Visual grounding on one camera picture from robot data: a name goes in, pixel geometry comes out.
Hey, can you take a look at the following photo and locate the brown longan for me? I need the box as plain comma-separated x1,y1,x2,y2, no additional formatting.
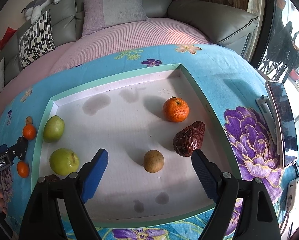
25,116,33,125
143,150,165,173

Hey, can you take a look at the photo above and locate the smartphone on stand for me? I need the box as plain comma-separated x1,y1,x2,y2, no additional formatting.
265,80,299,169

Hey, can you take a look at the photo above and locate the teal shallow tray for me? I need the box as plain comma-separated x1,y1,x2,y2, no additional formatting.
31,64,240,228

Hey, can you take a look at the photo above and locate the orange tangerine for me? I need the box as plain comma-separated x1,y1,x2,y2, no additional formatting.
17,161,30,178
163,97,190,122
22,124,36,140

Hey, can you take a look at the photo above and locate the oval green jujube fruit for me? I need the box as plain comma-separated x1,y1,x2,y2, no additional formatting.
43,115,65,143

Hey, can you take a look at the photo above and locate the round green apple-like fruit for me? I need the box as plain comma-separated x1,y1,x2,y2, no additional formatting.
49,148,80,176

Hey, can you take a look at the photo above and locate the dark red date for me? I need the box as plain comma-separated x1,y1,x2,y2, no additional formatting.
44,174,60,183
173,121,205,157

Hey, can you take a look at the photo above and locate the white power bank device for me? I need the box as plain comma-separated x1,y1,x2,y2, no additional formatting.
286,178,299,211

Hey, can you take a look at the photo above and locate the white phone stand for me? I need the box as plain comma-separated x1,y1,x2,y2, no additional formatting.
256,95,282,156

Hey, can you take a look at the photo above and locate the red bag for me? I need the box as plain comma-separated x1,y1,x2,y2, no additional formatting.
0,27,17,50

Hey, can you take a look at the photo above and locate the grey white plush toy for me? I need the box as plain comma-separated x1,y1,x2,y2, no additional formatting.
21,0,61,24

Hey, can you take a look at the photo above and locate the black white patterned cushion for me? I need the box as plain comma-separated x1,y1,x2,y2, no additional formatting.
18,9,55,69

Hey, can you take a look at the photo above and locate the pink and grey cushion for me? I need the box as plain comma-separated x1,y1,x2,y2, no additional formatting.
82,0,148,37

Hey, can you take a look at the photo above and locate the person's left hand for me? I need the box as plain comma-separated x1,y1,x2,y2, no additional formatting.
0,189,7,215

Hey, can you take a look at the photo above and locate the grey sofa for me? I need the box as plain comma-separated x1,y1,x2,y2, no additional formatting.
0,0,258,87

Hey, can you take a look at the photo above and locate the pink sofa seat cover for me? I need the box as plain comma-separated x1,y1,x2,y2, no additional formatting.
0,18,210,116

